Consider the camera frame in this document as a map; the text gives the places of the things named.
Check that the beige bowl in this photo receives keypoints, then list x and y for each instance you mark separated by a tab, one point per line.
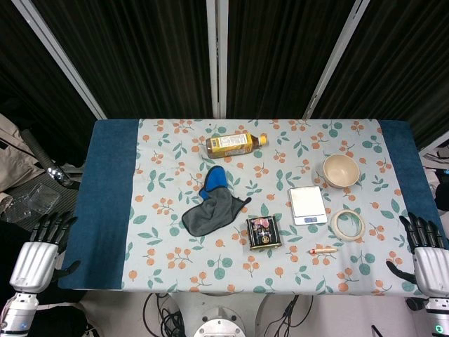
341	171

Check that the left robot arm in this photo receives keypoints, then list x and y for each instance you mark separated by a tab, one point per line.
17	312

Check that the floral tablecloth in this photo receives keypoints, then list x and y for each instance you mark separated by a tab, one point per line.
259	207

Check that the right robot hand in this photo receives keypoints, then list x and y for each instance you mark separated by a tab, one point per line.
426	261

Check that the white frame post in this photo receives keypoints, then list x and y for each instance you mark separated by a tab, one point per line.
217	58
58	58
333	58

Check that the white digital kitchen scale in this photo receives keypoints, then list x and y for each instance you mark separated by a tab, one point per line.
307	205

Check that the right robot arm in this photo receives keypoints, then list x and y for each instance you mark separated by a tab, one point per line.
436	316

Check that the grey and blue cloth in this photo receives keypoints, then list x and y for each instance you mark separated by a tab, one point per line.
214	207

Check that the yellow-labelled tea bottle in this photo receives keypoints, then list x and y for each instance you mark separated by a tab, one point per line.
233	144

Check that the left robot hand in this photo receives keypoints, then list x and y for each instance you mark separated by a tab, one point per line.
33	258

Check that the small wooden stick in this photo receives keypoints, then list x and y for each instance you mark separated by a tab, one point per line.
322	250

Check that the robot base column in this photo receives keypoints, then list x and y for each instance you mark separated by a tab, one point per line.
220	321

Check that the white tape ring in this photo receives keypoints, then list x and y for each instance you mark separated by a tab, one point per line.
335	228

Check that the blue table cover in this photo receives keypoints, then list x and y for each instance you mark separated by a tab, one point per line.
105	203

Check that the black decorated tin can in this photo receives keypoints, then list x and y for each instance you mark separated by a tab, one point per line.
263	234

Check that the clear plastic bag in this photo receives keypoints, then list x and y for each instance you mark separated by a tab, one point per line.
29	203

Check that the beige jacket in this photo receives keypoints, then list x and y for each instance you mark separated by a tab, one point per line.
15	158

